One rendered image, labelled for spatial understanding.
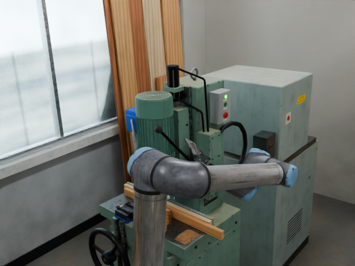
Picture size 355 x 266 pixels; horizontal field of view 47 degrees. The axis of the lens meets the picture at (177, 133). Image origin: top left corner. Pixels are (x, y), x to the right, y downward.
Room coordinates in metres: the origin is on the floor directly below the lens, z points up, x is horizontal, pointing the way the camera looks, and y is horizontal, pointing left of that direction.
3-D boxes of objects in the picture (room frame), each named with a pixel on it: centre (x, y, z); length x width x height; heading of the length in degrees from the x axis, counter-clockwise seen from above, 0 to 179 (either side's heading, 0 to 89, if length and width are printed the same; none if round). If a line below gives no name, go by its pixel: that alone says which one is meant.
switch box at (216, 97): (1.95, -0.22, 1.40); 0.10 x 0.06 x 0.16; 137
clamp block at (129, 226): (1.66, 0.23, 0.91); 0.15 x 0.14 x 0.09; 47
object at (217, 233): (1.77, 0.06, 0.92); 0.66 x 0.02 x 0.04; 47
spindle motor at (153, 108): (1.81, 0.10, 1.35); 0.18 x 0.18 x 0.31
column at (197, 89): (2.03, -0.09, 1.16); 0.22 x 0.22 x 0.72; 47
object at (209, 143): (1.87, -0.15, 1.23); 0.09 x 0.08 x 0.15; 137
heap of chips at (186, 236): (1.57, -0.03, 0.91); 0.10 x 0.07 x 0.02; 137
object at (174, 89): (1.91, 0.01, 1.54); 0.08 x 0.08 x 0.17; 47
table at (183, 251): (1.73, 0.17, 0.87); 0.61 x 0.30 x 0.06; 47
